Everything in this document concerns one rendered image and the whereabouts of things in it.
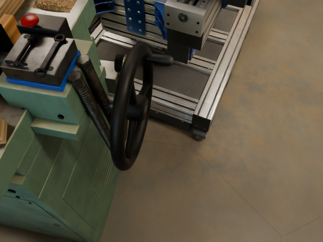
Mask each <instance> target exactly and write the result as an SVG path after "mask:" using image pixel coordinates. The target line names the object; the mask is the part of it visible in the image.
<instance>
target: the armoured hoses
mask: <svg viewBox="0 0 323 242"><path fill-rule="evenodd" d="M76 64H77V65H78V67H80V68H81V69H82V72H83V74H84V76H85V77H86V80H87V82H88V83H89V86H90V88H91V90H92V92H93V94H94V97H95V98H96V100H97V102H98V104H99V106H100V107H101V108H102V112H103V113H104V115H105V117H106V119H107V121H108V123H109V124H110V125H111V115H112V112H111V111H108V110H107V109H108V108H107V107H108V106H109V104H108V103H109V99H108V97H107V95H106V92H105V91H104V89H103V86H102V84H101V82H100V79H99V78H98V76H97V73H96V71H95V69H94V67H93V65H92V62H91V60H90V58H89V56H88V55H87V54H82V55H79V56H78V57H77V58H76ZM67 78H68V81H69V83H71V84H72V85H73V86H74V88H75V90H76V92H77V94H78V96H79V98H80V100H81V102H82V103H83V105H84V107H85V109H86V110H87V113H88V114H89V116H90V118H91V119H92V121H93V123H94V124H95V126H96V128H97V130H98V132H99V133H100V135H101V136H102V138H103V140H104V142H105V143H106V145H107V147H108V148H109V150H110V129H109V127H108V125H107V123H106V121H105V119H104V117H103V115H102V113H101V111H100V109H99V108H98V106H97V104H96V102H95V100H94V98H93V96H92V94H91V92H90V90H89V88H88V86H87V84H86V81H85V79H84V77H83V75H82V73H81V72H80V71H76V70H75V71H72V72H70V73H69V74H68V77H67ZM127 125H128V120H126V126H125V141H126V139H127ZM110 151H111V150H110Z"/></svg>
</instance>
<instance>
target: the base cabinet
mask: <svg viewBox="0 0 323 242"><path fill-rule="evenodd" d="M120 173H121V170H119V169H117V168H116V167H115V165H114V163H113V161H112V157H111V152H110V150H109V148H108V147H107V145H106V143H105V142H104V140H103V138H102V136H101V135H100V133H99V132H98V130H97V128H96V126H95V124H94V123H93V121H92V119H91V118H90V117H89V119H88V121H87V124H86V126H85V129H84V131H83V134H82V136H81V139H80V141H76V140H71V139H66V138H65V139H64V141H63V143H62V146H61V148H60V150H59V152H58V154H57V156H56V159H55V161H54V163H53V166H52V168H51V170H50V173H49V175H48V177H47V179H46V182H45V184H44V186H43V188H42V191H41V193H40V195H39V197H38V198H34V197H30V196H25V195H20V194H13V193H10V192H5V193H4V195H3V197H2V199H1V201H0V224H2V225H7V226H11V227H15V228H20V229H24V230H29V231H34V232H38V233H43V234H47V235H51V236H56V237H60V238H64V239H69V240H73V241H77V242H100V240H101V237H102V233H103V230H104V227H105V223H106V220H107V217H108V213H109V210H110V207H111V204H112V200H113V196H114V193H115V189H116V186H117V183H118V180H119V176H120Z"/></svg>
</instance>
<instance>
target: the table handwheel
mask: <svg viewBox="0 0 323 242"><path fill-rule="evenodd" d="M148 54H152V51H151V49H150V47H149V46H148V44H146V43H143V42H139V43H137V44H135V45H134V46H133V47H132V48H131V49H130V51H129V52H128V54H127V56H126V58H125V60H124V63H123V66H122V69H121V72H120V75H119V78H118V82H117V86H116V90H115V94H114V96H110V95H107V97H108V99H109V103H108V104H109V106H108V107H107V108H108V109H107V110H108V111H111V112H112V115H111V125H110V150H111V157H112V161H113V163H114V165H115V167H116V168H117V169H119V170H122V171H125V170H128V169H130V168H131V167H132V165H133V164H134V162H135V160H136V158H137V156H138V154H139V151H140V149H141V146H142V142H143V139H144V135H145V131H146V127H147V123H148V118H149V111H150V105H151V98H152V90H153V72H154V69H153V63H151V62H148V61H147V56H148ZM141 60H142V66H143V85H142V88H141V90H140V92H139V94H138V95H136V91H135V86H134V78H135V74H136V71H137V68H138V65H139V63H140V61H141ZM126 120H129V126H128V134H127V141H126V147H125V146H124V142H125V126H126Z"/></svg>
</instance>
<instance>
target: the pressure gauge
mask: <svg viewBox="0 0 323 242"><path fill-rule="evenodd" d="M126 56H127V54H120V53H118V54H117V55H116V57H115V61H114V69H115V71H116V72H117V73H118V74H120V72H121V69H122V66H123V63H124V60H125V58H126Z"/></svg>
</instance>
